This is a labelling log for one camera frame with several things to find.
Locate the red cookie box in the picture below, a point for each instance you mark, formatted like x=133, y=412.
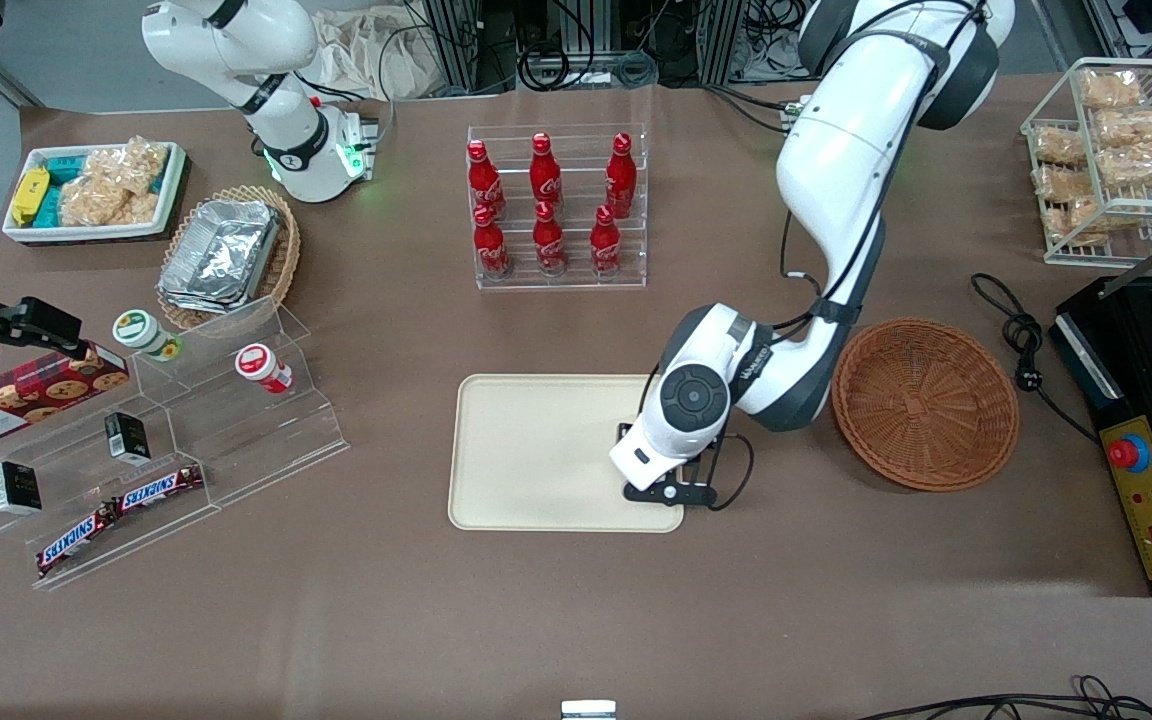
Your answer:
x=31, y=395

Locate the small black box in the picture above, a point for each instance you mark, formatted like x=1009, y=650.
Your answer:
x=16, y=487
x=126, y=437

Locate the teal snack packet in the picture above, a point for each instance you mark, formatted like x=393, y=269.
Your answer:
x=64, y=166

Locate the brown snickers bar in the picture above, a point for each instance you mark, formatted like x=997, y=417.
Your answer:
x=158, y=488
x=76, y=540

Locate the black box yellow control panel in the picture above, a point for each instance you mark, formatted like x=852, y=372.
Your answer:
x=1151, y=500

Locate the clear acrylic bottle rack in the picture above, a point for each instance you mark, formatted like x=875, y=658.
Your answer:
x=576, y=280

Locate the white plastic bin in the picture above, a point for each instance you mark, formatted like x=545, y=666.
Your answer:
x=86, y=233

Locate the round brown wicker basket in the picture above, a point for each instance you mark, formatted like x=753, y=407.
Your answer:
x=926, y=405

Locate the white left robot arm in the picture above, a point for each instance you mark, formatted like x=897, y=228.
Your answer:
x=836, y=150

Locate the silver foil container stack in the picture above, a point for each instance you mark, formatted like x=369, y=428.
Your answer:
x=221, y=255

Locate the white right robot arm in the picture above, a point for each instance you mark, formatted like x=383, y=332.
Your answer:
x=286, y=130

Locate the aluminium frame post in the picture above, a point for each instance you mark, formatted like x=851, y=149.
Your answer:
x=456, y=40
x=721, y=40

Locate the clear bag fried snack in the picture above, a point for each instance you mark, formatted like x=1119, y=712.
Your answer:
x=1064, y=190
x=1141, y=165
x=1058, y=147
x=1111, y=90
x=1131, y=125

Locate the red cola bottle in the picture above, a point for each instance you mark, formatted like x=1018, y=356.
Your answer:
x=548, y=242
x=545, y=178
x=484, y=185
x=490, y=245
x=620, y=180
x=605, y=243

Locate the clear rice cracker bag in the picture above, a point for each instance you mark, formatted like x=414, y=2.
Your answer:
x=111, y=190

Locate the red lid cup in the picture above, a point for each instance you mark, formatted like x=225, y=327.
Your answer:
x=258, y=364

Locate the yellow snack packet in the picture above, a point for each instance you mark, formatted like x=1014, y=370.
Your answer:
x=30, y=195

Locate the small silver metal block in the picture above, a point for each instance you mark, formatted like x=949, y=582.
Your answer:
x=588, y=711

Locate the white cloth bag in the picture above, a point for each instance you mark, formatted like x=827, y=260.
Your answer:
x=376, y=60

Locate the clear acrylic step stand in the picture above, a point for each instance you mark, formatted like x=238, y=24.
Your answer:
x=266, y=440
x=66, y=450

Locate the oval light wicker basket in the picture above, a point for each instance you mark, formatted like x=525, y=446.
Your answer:
x=287, y=260

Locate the cream rectangular tray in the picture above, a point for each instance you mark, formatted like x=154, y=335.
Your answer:
x=536, y=450

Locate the green lid cup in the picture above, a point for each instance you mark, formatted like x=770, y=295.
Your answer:
x=141, y=330

